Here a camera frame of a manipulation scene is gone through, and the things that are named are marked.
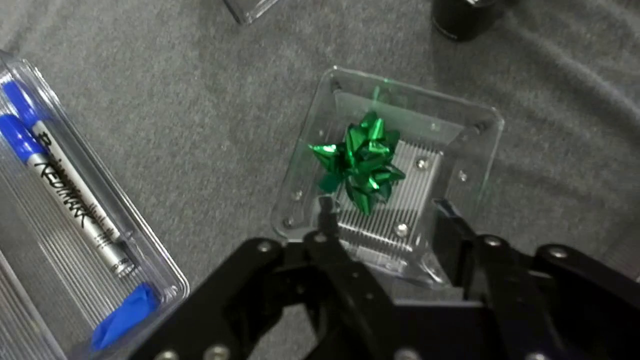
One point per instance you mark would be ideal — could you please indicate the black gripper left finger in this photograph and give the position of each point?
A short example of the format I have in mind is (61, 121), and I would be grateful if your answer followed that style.
(329, 220)

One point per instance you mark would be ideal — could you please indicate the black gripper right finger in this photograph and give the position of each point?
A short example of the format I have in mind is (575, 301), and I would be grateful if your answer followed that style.
(454, 245)

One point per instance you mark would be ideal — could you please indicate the green gift bow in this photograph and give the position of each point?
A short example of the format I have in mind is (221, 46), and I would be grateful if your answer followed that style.
(361, 163)

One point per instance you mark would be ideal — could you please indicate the small clear square holder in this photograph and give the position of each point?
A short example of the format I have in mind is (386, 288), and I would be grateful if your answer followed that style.
(447, 151)

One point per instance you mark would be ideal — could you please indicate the black cup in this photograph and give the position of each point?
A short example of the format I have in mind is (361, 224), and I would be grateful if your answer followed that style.
(466, 18)

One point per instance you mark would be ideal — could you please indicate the clear tray with blue markers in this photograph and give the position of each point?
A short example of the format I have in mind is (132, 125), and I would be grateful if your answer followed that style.
(83, 276)

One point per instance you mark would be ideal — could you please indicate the blue cap marker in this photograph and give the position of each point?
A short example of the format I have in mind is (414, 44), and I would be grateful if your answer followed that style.
(37, 146)

